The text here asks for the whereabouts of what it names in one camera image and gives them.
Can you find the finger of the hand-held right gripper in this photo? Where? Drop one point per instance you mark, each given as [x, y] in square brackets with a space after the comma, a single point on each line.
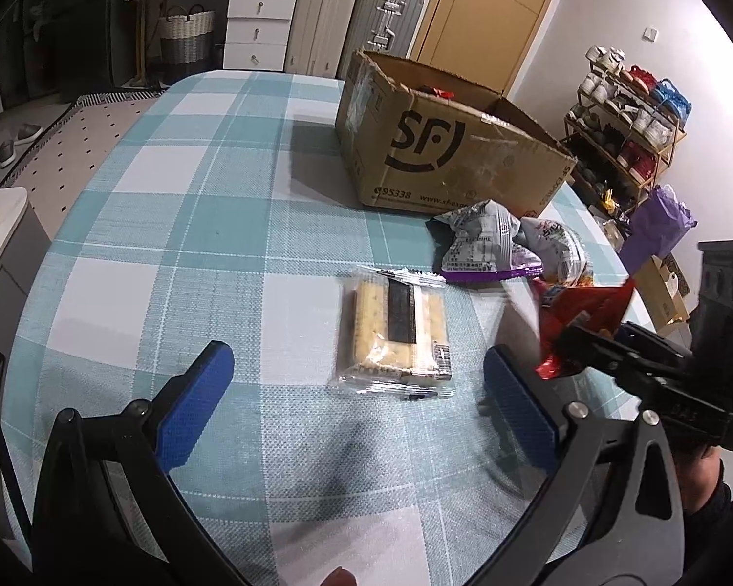
[598, 351]
[653, 345]

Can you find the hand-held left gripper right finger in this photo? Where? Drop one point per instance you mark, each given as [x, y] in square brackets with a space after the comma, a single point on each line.
[519, 406]

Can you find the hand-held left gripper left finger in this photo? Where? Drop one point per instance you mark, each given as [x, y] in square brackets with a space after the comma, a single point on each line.
[195, 406]

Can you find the red foil snack packet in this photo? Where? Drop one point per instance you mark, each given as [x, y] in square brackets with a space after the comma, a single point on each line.
[586, 311]

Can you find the clear cracker packet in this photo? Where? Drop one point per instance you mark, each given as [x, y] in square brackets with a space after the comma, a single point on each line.
[394, 329]

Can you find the brown cardboard box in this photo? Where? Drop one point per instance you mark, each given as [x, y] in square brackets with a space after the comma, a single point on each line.
[495, 159]

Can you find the person's right forearm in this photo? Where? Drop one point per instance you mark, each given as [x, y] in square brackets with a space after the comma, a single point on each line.
[724, 540]

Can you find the person's right hand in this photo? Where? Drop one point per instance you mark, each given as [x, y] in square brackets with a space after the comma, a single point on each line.
[702, 473]

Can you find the person's left hand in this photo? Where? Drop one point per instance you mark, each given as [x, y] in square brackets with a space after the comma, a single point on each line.
[341, 578]

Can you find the open cardboard box with bag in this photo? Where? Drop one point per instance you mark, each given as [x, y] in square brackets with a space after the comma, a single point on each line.
[663, 299]

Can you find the purple bag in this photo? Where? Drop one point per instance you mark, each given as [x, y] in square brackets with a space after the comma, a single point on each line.
[659, 232]

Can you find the white purple snack packet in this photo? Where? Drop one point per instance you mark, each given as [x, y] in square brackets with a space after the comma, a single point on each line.
[556, 245]

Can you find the grey purple snack packet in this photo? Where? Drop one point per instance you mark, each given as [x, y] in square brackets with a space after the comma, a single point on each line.
[482, 238]

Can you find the teal checked tablecloth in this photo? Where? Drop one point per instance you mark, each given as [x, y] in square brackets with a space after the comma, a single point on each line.
[220, 226]

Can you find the group of shoes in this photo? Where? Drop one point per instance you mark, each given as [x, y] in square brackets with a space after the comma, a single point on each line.
[638, 159]

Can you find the wooden shoe rack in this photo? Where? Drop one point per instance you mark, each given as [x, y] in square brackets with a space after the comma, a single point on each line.
[674, 148]

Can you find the white grey cabinet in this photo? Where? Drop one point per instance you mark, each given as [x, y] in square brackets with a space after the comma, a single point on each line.
[6, 293]

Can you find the dotted floor mat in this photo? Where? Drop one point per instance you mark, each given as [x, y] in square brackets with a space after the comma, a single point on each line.
[73, 152]

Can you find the grey shoe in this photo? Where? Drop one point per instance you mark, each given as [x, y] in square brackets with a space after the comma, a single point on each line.
[7, 152]
[29, 133]

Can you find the wooden door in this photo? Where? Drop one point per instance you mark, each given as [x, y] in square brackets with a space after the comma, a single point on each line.
[495, 12]

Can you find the woven laundry basket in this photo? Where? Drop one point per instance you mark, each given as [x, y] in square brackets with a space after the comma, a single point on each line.
[186, 36]

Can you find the silver suitcase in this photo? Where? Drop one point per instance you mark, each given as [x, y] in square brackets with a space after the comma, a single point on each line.
[382, 21]

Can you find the white drawer cabinet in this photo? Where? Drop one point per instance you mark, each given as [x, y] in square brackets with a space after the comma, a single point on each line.
[256, 9]

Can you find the beige suitcase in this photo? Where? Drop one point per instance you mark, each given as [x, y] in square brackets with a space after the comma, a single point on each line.
[321, 18]

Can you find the white light switch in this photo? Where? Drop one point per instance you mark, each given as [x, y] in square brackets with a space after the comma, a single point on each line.
[650, 33]

